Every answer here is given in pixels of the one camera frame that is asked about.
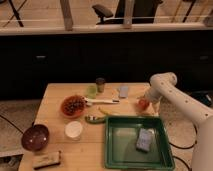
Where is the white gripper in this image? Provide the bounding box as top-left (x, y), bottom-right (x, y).
top-left (145, 86), bottom-right (162, 116)

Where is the brown whiteboard eraser block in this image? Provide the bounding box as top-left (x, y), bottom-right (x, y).
top-left (33, 151), bottom-right (61, 170)

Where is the dark spice jar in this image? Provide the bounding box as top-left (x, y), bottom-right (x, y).
top-left (95, 78), bottom-right (105, 93)

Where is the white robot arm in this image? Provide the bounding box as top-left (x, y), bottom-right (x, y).
top-left (145, 72), bottom-right (213, 171)

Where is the white paper cup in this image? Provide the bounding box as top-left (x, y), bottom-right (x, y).
top-left (65, 121), bottom-right (83, 140)

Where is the blue grey sponge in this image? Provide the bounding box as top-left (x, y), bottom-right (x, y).
top-left (136, 128), bottom-right (153, 152)

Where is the black office chair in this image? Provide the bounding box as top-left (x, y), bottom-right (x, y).
top-left (92, 0), bottom-right (163, 25)

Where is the orange red apple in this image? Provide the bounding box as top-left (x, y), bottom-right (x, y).
top-left (138, 99), bottom-right (149, 111)

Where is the black power cable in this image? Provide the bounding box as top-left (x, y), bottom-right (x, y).
top-left (168, 123), bottom-right (198, 150)

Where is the white handled brush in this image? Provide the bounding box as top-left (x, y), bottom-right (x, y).
top-left (84, 97), bottom-right (120, 104)

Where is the green plastic cup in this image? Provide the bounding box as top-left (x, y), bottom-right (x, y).
top-left (86, 85), bottom-right (97, 99)

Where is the orange patterned bowl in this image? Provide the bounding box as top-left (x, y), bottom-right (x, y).
top-left (60, 95), bottom-right (86, 119)

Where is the dark purple bowl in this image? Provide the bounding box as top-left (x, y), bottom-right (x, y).
top-left (21, 124), bottom-right (50, 152)

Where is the light blue small cloth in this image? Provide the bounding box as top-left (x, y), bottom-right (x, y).
top-left (118, 86), bottom-right (129, 98)

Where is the wooden railing post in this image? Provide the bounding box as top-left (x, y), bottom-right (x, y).
top-left (60, 0), bottom-right (73, 31)
top-left (123, 0), bottom-right (135, 29)

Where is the green plastic tray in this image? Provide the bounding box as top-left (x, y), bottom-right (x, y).
top-left (104, 116), bottom-right (175, 171)

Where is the yellow green banana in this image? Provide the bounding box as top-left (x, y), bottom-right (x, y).
top-left (98, 107), bottom-right (119, 116)

